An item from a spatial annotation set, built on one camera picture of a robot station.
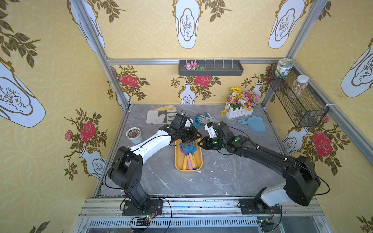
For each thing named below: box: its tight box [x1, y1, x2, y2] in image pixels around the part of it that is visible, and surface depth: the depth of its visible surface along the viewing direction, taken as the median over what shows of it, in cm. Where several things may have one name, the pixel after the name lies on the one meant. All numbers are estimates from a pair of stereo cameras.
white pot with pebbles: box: [125, 127, 142, 144], surface depth 97 cm
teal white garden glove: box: [193, 112, 217, 130], surface depth 112 cm
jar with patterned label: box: [274, 58, 295, 79], surface depth 87 cm
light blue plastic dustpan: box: [237, 116, 266, 133], surface depth 112 cm
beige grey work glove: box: [146, 104, 178, 125], surface depth 116 cm
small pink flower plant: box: [184, 60, 207, 71], surface depth 89 cm
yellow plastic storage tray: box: [174, 138, 204, 174], surface depth 90 cm
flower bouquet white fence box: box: [221, 86, 260, 119], surface depth 106 cm
